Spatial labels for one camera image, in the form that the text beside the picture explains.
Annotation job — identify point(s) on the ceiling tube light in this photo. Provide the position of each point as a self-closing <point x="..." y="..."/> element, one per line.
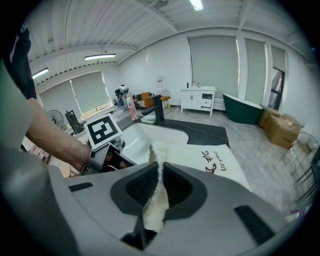
<point x="40" y="73"/>
<point x="196" y="5"/>
<point x="100" y="57"/>

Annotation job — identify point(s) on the white sink basin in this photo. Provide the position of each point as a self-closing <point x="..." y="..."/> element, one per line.
<point x="155" y="140"/>

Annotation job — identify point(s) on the large cardboard box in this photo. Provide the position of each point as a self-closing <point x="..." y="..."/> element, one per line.
<point x="281" y="132"/>

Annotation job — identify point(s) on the small cardboard box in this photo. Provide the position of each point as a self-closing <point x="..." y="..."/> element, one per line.
<point x="265" y="118"/>

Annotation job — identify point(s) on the black standing fan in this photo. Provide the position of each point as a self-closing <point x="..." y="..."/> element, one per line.
<point x="55" y="118"/>

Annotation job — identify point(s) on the red white sign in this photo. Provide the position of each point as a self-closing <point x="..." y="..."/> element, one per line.
<point x="160" y="82"/>

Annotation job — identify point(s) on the dark window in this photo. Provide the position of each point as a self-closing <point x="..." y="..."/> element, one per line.
<point x="278" y="87"/>

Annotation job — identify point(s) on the short grey window blind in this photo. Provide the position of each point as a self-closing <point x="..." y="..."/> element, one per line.
<point x="278" y="57"/>

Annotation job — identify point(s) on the beige cloth bag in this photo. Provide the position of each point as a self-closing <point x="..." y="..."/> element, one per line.
<point x="195" y="160"/>

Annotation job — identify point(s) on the person's left forearm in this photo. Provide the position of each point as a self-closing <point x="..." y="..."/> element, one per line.
<point x="62" y="145"/>

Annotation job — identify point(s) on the person's left hand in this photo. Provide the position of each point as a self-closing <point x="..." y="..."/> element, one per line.
<point x="109" y="158"/>

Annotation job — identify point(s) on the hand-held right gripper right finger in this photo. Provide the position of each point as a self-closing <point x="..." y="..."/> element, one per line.
<point x="185" y="190"/>

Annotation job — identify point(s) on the orange chair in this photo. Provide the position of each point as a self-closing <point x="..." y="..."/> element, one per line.
<point x="165" y="98"/>

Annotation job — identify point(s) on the white soap dish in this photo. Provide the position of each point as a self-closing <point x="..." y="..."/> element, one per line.
<point x="148" y="119"/>

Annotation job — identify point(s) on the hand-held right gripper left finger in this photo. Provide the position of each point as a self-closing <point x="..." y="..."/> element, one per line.
<point x="135" y="190"/>

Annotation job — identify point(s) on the white cabinet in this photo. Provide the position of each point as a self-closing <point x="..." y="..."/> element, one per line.
<point x="197" y="100"/>

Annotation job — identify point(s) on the orange sofa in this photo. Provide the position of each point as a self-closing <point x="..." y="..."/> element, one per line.
<point x="145" y="98"/>

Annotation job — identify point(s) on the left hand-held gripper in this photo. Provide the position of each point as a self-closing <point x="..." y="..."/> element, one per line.
<point x="102" y="130"/>

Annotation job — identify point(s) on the person's black clothed body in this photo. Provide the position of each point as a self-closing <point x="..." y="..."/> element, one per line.
<point x="22" y="62"/>

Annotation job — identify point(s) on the green oval bathtub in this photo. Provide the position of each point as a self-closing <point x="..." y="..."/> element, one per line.
<point x="240" y="110"/>

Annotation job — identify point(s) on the black faucet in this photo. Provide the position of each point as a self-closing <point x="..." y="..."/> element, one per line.
<point x="158" y="110"/>

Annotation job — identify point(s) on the pink bottle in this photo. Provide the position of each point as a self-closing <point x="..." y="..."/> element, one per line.
<point x="132" y="108"/>

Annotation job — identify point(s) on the narrow grey window blind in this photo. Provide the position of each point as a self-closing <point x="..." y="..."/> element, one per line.
<point x="255" y="72"/>

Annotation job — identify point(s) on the wide grey window blind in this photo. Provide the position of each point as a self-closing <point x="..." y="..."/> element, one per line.
<point x="213" y="67"/>

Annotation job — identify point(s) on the black metal stand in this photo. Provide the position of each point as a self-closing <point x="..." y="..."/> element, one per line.
<point x="73" y="121"/>

